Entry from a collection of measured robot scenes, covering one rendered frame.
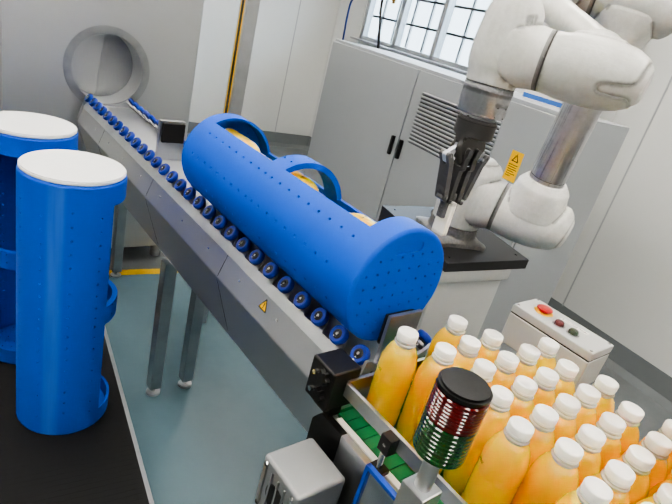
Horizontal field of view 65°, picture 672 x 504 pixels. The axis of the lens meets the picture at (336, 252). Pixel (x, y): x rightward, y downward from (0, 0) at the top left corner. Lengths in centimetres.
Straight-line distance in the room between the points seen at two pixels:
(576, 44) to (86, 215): 124
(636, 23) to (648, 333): 262
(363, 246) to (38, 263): 97
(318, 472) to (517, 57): 79
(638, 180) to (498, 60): 292
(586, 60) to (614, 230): 298
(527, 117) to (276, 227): 173
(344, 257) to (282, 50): 555
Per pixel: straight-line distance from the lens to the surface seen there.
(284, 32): 653
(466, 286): 171
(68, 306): 174
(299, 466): 102
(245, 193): 140
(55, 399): 194
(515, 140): 276
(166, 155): 221
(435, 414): 62
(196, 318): 224
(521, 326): 129
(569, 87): 98
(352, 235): 111
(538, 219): 161
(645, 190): 382
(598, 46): 98
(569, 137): 156
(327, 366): 101
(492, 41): 99
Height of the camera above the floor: 159
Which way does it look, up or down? 23 degrees down
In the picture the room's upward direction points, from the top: 15 degrees clockwise
